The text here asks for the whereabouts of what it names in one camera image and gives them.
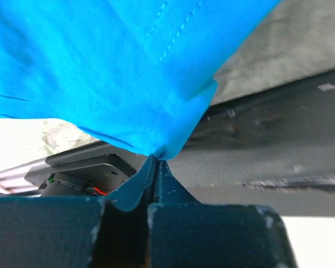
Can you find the black base beam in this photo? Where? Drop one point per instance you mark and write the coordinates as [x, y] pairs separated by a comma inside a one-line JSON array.
[[274, 148]]

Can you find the blue t-shirt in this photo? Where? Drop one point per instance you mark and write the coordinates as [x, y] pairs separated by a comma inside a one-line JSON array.
[[135, 74]]

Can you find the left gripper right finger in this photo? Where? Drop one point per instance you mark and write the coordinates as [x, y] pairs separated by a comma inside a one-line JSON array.
[[187, 233]]

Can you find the aluminium frame rail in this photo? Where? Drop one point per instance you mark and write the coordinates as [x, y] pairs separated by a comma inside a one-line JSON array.
[[12, 180]]

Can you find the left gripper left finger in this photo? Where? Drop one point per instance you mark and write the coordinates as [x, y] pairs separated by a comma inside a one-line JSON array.
[[79, 230]]

